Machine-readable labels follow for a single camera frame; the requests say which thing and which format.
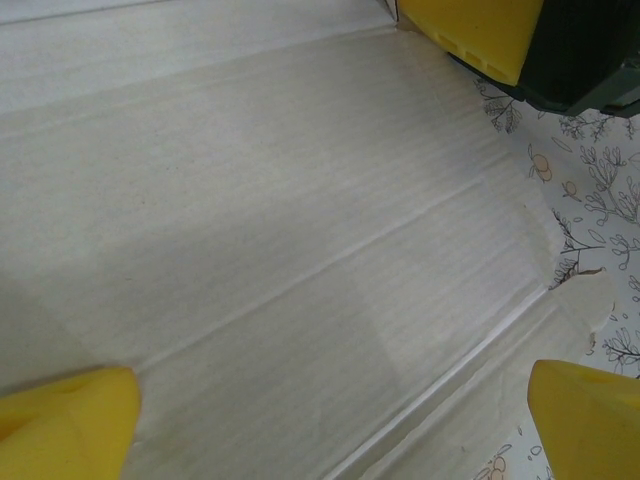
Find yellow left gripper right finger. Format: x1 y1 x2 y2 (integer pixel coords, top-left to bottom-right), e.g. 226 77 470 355
529 358 640 480

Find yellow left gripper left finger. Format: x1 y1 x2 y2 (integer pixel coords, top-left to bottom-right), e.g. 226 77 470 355
0 364 142 480

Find pink and white paper box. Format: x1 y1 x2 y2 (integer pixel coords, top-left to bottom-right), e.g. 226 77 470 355
0 0 617 480

